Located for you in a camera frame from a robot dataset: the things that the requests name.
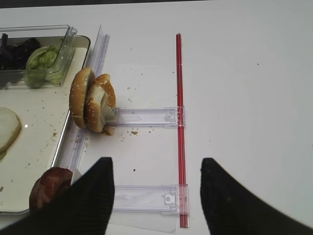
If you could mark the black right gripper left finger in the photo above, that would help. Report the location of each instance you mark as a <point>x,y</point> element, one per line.
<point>83,209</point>

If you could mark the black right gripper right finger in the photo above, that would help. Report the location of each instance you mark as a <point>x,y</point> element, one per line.
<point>230,209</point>

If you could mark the white pusher block at patties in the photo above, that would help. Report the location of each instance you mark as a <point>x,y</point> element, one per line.
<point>76,176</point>

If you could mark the sliced meat patties stack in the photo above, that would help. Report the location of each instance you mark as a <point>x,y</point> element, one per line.
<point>50,185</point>

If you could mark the green lettuce in box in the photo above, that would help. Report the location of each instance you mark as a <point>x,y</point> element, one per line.
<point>44,66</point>

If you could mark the red rod right side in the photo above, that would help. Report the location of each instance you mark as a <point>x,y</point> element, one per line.
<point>183,217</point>

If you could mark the white pusher block at bun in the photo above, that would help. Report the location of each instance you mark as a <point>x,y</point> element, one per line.
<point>107,113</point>

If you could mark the white rectangular tray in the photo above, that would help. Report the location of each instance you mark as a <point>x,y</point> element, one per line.
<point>43,113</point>

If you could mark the bun slice on tray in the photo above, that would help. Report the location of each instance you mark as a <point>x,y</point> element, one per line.
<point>10,127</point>

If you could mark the sesame bun outer half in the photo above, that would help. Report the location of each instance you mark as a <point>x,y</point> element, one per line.
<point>78,92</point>

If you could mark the sesame bun half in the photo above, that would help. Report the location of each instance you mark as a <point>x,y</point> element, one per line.
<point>78,92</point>
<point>101,86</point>

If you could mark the sesame bun inner half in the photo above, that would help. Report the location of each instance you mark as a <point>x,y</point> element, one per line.
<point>101,86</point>

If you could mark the clear plastic salad box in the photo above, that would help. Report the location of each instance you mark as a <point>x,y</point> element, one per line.
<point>61,36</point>

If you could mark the purple cabbage leaves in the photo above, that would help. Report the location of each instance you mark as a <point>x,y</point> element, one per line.
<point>14,57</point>

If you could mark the clear cross rail lower right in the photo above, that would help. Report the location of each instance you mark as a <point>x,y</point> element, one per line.
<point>164,199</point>

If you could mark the clear cross rail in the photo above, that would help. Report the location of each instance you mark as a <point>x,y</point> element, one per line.
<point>165,117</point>
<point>164,199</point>

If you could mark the clear cross rail upper right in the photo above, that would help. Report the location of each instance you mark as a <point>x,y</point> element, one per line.
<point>165,117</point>

